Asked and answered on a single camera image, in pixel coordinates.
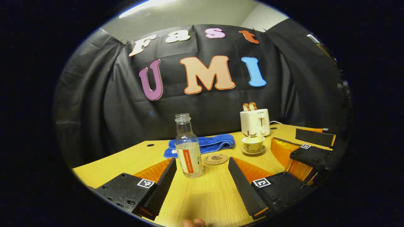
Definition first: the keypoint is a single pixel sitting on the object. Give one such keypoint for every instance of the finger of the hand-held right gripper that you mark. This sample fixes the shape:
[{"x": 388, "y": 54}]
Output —
[
  {"x": 315, "y": 137},
  {"x": 311, "y": 156}
]

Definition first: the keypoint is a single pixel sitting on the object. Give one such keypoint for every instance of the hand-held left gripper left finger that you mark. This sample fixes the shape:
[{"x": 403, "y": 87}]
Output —
[{"x": 164, "y": 186}]

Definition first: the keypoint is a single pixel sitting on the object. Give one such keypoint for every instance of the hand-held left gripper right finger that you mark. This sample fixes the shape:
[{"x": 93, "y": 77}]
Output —
[{"x": 243, "y": 186}]

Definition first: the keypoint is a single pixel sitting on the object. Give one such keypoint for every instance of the clear plastic water bottle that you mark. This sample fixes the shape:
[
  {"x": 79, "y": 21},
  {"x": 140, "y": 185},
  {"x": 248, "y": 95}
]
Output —
[{"x": 189, "y": 157}]

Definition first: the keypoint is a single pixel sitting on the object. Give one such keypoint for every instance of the round cork coaster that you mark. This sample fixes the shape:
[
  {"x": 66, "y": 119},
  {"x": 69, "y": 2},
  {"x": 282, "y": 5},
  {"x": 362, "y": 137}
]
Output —
[{"x": 215, "y": 159}]

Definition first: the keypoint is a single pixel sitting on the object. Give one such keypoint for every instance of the cream ceramic teacup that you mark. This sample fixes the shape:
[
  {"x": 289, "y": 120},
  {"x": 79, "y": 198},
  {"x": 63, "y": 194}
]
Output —
[{"x": 253, "y": 147}]

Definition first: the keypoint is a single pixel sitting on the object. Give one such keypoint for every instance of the cream teacup lid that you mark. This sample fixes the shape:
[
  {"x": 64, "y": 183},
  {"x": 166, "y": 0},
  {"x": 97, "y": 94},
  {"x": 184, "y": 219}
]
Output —
[{"x": 253, "y": 138}]

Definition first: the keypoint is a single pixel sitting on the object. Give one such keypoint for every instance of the cream ceramic saucer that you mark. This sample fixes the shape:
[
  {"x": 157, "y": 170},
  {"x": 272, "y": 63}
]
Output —
[{"x": 253, "y": 153}]

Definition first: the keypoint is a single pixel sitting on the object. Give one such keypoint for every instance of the blue towel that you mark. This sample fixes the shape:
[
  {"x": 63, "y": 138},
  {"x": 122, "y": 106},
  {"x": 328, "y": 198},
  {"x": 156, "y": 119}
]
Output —
[{"x": 214, "y": 142}]

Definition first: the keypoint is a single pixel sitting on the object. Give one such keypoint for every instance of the white toaster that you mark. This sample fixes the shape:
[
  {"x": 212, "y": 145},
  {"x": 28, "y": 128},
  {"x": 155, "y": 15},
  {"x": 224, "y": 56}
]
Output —
[{"x": 252, "y": 121}]

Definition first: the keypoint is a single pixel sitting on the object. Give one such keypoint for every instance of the toasted bread slice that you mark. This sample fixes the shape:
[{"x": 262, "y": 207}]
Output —
[
  {"x": 246, "y": 107},
  {"x": 253, "y": 106}
]

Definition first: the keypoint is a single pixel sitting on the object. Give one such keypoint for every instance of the black backdrop cloth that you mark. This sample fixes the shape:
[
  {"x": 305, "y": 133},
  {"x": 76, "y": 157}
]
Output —
[{"x": 110, "y": 110}]

